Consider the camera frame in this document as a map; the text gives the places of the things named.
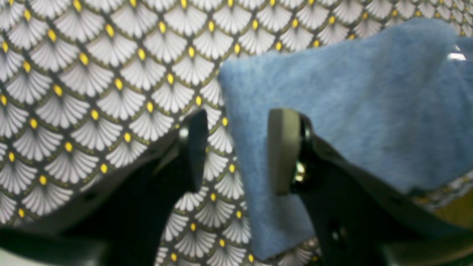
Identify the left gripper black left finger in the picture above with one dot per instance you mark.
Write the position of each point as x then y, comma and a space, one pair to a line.
120, 220

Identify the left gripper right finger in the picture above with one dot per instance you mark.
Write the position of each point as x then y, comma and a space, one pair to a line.
358, 219

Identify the blue T-shirt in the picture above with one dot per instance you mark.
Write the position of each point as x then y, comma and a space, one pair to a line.
397, 104

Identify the fan-patterned tablecloth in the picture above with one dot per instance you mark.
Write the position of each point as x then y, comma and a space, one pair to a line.
87, 85

